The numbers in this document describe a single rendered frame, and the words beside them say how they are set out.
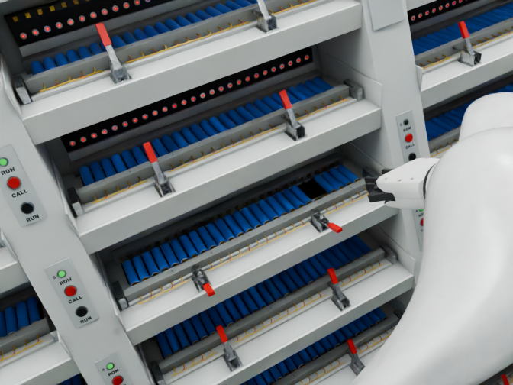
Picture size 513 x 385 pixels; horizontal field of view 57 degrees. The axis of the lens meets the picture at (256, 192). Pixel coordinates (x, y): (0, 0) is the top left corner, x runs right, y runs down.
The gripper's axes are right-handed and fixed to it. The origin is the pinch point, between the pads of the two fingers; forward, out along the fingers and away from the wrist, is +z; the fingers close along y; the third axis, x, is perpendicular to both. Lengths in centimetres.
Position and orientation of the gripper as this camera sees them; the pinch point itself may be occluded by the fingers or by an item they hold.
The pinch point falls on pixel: (382, 182)
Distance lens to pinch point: 85.7
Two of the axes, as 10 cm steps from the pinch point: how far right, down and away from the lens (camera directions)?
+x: 3.5, 9.2, 1.9
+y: -8.7, 4.0, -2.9
